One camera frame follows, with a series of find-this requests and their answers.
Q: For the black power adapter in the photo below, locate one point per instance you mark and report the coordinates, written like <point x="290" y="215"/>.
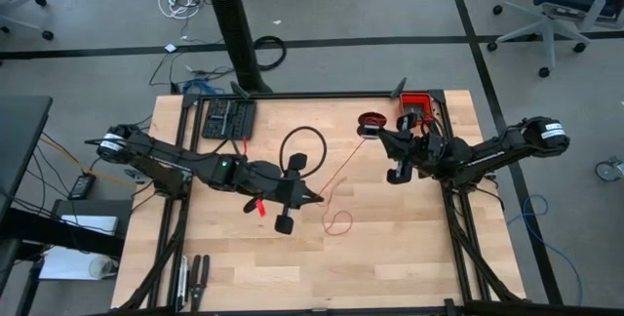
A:
<point x="82" y="186"/>

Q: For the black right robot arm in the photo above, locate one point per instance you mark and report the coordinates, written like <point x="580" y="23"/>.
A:
<point x="487" y="157"/>

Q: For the grey office chair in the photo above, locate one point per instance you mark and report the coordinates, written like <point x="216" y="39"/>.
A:
<point x="19" y="1"/>

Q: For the short red lead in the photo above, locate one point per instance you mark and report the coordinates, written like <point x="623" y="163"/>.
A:
<point x="245" y="146"/>

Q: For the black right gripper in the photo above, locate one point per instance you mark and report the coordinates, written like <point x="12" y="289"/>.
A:
<point x="414" y="150"/>

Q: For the white flat device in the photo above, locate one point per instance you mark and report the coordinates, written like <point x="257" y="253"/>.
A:
<point x="90" y="225"/>

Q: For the black desk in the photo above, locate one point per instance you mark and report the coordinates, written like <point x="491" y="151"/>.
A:
<point x="19" y="135"/>

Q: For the small red tag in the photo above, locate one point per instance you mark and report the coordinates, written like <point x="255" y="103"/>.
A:
<point x="261" y="208"/>

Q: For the silver hand tool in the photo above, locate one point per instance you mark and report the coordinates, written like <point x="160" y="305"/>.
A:
<point x="183" y="282"/>

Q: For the black tower fan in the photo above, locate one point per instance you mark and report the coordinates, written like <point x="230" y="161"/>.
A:
<point x="234" y="23"/>

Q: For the clear plastic cup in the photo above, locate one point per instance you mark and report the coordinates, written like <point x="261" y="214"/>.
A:
<point x="102" y="267"/>

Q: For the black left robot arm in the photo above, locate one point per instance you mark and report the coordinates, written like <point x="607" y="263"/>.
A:
<point x="161" y="152"/>

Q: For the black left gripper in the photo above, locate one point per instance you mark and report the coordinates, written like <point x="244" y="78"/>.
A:
<point x="273" y="182"/>

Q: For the red collapsible bin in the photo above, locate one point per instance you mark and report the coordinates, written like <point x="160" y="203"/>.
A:
<point x="414" y="101"/>

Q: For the black control box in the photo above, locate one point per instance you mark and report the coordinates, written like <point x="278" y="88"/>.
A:
<point x="229" y="118"/>

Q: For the white board sheet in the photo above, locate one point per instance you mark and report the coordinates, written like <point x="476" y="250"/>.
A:
<point x="63" y="262"/>

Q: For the black frame bracket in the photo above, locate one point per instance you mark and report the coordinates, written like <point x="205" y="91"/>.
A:
<point x="240" y="90"/>
<point x="400" y="88"/>

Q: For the grey caster wheel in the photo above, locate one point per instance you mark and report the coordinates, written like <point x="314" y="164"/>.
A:
<point x="609" y="169"/>

